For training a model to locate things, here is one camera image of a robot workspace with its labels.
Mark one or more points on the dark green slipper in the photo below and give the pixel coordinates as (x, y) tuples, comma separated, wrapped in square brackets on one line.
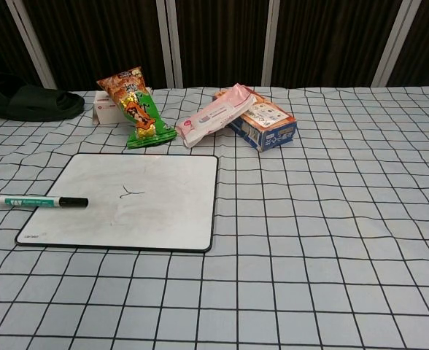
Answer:
[(25, 102)]

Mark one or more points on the small white red box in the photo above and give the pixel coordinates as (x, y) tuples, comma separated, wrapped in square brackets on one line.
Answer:
[(107, 109)]

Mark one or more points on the white board with black rim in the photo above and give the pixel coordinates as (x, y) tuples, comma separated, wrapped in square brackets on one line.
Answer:
[(127, 208)]

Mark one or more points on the blue orange cardboard box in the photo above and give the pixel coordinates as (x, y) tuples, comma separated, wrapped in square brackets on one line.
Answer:
[(269, 124)]

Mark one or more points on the orange green snack bag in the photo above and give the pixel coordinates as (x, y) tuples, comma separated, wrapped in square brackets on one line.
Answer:
[(141, 109)]

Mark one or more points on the white grid tablecloth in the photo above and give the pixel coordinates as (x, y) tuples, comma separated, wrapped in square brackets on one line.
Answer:
[(309, 237)]

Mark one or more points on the white folding screen frame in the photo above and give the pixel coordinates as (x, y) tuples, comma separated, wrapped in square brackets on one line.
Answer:
[(170, 40)]

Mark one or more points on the pink wet wipes pack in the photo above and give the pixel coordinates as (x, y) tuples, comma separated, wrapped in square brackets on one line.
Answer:
[(214, 114)]

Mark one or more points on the green whiteboard marker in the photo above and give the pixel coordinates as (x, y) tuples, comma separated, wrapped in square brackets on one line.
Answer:
[(35, 201)]

